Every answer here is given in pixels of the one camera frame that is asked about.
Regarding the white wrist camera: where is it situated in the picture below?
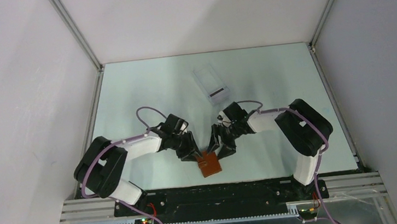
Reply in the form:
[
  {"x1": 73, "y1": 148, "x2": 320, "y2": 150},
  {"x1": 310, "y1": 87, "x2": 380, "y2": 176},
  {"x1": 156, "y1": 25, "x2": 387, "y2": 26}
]
[
  {"x1": 180, "y1": 122, "x2": 189, "y2": 133},
  {"x1": 217, "y1": 111, "x2": 226, "y2": 121}
]

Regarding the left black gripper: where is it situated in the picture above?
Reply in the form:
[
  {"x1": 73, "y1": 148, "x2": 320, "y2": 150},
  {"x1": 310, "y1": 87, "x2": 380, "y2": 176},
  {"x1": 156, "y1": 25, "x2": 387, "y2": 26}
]
[{"x1": 169, "y1": 129, "x2": 204, "y2": 164}]

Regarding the circuit board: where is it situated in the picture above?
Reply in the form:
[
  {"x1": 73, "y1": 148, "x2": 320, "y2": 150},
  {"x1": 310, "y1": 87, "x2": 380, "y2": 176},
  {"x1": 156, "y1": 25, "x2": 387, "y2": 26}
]
[
  {"x1": 134, "y1": 218, "x2": 154, "y2": 224},
  {"x1": 298, "y1": 207, "x2": 319, "y2": 215}
]

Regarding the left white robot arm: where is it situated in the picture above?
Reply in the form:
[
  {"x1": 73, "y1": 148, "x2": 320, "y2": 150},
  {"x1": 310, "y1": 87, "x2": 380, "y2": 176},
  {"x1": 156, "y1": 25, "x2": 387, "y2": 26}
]
[{"x1": 73, "y1": 114, "x2": 202, "y2": 215}]

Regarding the right circuit board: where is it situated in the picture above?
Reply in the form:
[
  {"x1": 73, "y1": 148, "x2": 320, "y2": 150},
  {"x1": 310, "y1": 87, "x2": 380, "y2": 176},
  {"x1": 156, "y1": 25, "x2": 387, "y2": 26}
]
[{"x1": 298, "y1": 207, "x2": 319, "y2": 215}]

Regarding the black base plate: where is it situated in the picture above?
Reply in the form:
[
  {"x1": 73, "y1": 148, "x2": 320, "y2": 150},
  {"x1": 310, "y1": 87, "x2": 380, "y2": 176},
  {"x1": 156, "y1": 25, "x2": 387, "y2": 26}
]
[{"x1": 112, "y1": 173, "x2": 330, "y2": 224}]

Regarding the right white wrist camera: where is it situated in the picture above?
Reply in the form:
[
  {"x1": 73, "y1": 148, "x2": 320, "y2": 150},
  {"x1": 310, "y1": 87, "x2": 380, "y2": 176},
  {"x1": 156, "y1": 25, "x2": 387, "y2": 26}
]
[{"x1": 217, "y1": 111, "x2": 226, "y2": 121}]

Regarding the left circuit board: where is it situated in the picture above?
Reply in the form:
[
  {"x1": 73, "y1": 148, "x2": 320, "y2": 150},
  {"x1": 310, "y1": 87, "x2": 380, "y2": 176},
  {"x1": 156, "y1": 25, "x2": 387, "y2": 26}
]
[{"x1": 134, "y1": 218, "x2": 154, "y2": 224}]

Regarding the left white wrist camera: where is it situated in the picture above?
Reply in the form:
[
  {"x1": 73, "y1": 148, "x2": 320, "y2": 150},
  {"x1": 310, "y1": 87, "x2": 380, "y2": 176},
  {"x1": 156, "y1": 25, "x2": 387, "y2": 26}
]
[{"x1": 180, "y1": 122, "x2": 189, "y2": 133}]

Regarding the card with black stripe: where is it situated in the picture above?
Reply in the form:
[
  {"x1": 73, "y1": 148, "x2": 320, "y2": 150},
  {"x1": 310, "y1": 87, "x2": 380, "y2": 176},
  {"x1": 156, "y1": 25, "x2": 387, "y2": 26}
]
[{"x1": 209, "y1": 88, "x2": 225, "y2": 97}]

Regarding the clear plastic card box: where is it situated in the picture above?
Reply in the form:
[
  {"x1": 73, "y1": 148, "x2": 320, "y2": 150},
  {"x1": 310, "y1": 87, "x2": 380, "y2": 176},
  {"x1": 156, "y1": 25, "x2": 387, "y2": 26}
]
[{"x1": 192, "y1": 64, "x2": 230, "y2": 105}]

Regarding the brown leather card holder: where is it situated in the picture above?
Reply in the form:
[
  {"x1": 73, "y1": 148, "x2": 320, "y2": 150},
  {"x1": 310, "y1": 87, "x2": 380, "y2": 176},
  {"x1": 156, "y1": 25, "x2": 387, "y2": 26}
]
[{"x1": 196, "y1": 151, "x2": 222, "y2": 178}]

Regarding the aluminium frame rail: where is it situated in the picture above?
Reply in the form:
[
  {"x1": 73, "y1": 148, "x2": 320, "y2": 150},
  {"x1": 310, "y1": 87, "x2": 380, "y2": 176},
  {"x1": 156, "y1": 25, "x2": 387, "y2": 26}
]
[{"x1": 60, "y1": 172, "x2": 390, "y2": 224}]

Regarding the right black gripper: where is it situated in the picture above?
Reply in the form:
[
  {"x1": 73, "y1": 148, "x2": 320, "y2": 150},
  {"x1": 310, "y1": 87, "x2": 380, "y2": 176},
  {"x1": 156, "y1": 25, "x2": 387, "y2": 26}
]
[{"x1": 203, "y1": 121, "x2": 244, "y2": 162}]

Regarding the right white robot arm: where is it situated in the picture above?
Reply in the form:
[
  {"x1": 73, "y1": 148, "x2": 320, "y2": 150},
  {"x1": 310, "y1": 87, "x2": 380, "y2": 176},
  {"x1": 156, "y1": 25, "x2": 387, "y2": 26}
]
[{"x1": 207, "y1": 98, "x2": 333, "y2": 200}]

